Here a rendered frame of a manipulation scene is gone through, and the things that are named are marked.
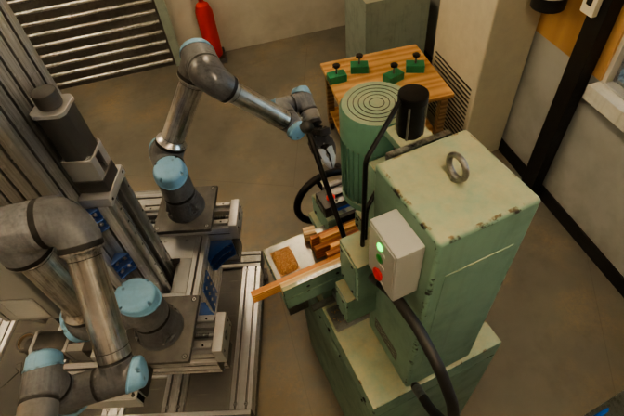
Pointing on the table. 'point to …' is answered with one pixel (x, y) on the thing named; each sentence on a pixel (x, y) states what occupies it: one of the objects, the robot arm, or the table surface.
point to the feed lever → (322, 173)
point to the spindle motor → (363, 132)
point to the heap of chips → (285, 261)
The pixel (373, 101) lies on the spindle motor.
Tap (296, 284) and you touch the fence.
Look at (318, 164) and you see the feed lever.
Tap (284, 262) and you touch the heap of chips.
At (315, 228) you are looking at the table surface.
